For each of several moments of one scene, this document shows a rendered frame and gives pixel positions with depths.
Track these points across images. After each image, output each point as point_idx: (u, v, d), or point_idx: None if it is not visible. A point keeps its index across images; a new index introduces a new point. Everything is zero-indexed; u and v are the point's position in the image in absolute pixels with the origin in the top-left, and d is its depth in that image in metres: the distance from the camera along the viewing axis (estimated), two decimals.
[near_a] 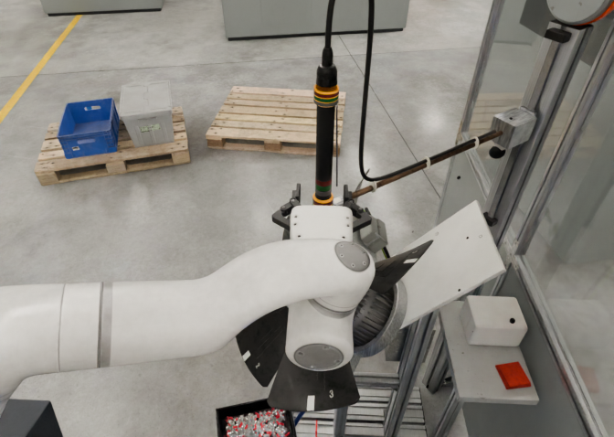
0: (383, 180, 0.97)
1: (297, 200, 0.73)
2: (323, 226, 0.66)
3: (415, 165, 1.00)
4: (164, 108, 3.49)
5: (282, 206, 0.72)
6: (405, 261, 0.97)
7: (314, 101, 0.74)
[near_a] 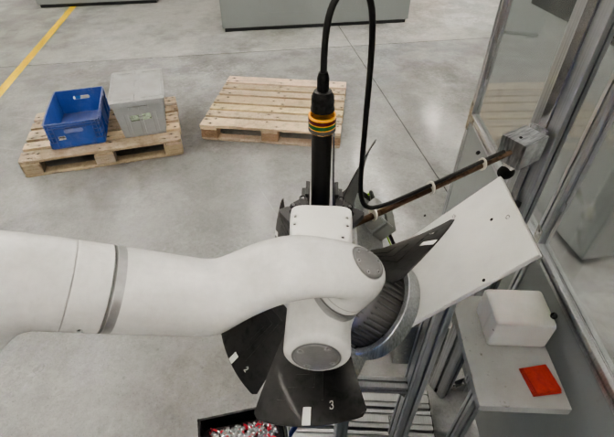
0: (385, 207, 0.90)
1: (306, 198, 0.73)
2: (322, 226, 0.66)
3: (418, 190, 0.93)
4: (156, 96, 3.32)
5: (292, 203, 0.72)
6: (421, 244, 0.80)
7: (309, 129, 0.67)
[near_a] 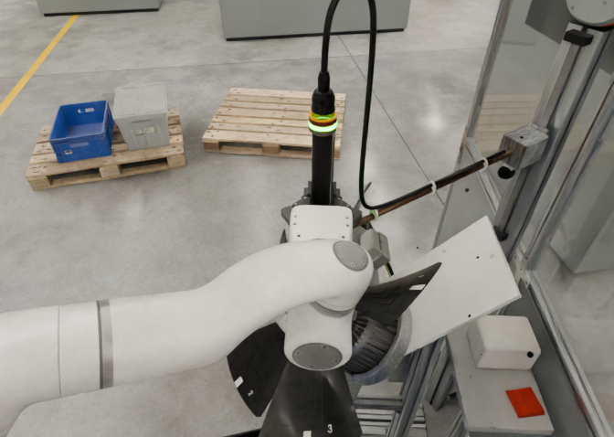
0: (385, 207, 0.90)
1: (308, 198, 0.73)
2: (323, 226, 0.66)
3: (419, 190, 0.93)
4: (160, 111, 3.40)
5: (294, 203, 0.73)
6: (411, 288, 0.88)
7: (310, 129, 0.66)
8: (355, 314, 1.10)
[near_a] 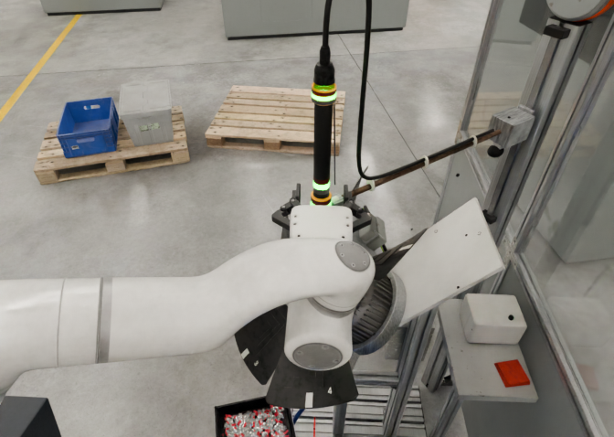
0: (381, 179, 0.97)
1: (297, 200, 0.73)
2: (323, 226, 0.66)
3: (413, 164, 1.00)
4: (164, 107, 3.49)
5: (282, 206, 0.72)
6: (308, 394, 0.98)
7: (312, 99, 0.74)
8: None
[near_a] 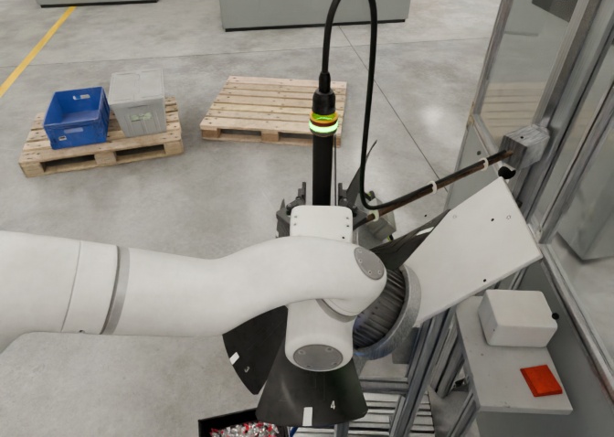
0: (386, 208, 0.90)
1: (302, 199, 0.73)
2: (323, 226, 0.66)
3: (420, 190, 0.93)
4: (156, 96, 3.32)
5: (288, 204, 0.72)
6: (306, 409, 0.81)
7: (311, 129, 0.66)
8: None
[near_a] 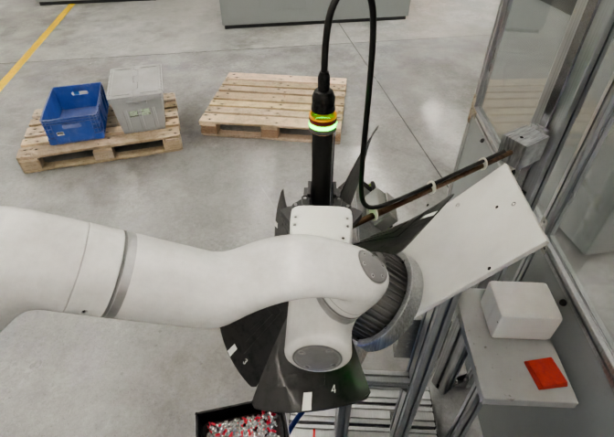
0: (385, 207, 0.90)
1: (308, 198, 0.73)
2: (323, 227, 0.66)
3: (419, 190, 0.93)
4: (155, 91, 3.30)
5: (294, 203, 0.73)
6: (305, 394, 0.77)
7: (310, 129, 0.66)
8: None
